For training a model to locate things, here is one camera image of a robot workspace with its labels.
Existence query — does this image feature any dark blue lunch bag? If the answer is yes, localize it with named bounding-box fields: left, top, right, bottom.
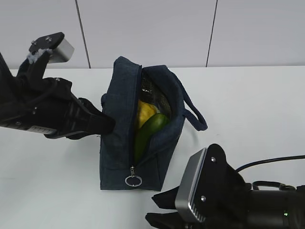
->
left=100, top=57, right=207, bottom=191

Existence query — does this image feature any green cucumber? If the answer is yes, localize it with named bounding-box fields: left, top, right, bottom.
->
left=134, top=113, right=170, bottom=164

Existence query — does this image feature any yellow pear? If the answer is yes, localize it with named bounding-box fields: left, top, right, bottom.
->
left=136, top=100, right=160, bottom=129

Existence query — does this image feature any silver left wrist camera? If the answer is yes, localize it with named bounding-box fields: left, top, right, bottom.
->
left=18, top=31, right=75, bottom=79

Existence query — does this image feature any dark blue cable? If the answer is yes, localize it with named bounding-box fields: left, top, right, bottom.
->
left=234, top=155, right=305, bottom=172

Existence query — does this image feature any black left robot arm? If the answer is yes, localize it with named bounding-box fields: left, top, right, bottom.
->
left=0, top=54, right=115, bottom=140

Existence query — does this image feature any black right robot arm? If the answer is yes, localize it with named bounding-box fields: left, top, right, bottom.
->
left=145, top=162, right=305, bottom=229

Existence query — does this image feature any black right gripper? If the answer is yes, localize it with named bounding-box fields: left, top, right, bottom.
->
left=145, top=164, right=251, bottom=229

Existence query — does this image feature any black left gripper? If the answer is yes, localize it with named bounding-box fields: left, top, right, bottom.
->
left=0, top=77, right=115, bottom=140

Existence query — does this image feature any metal zipper key ring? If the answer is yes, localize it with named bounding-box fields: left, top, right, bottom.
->
left=125, top=166, right=143, bottom=187

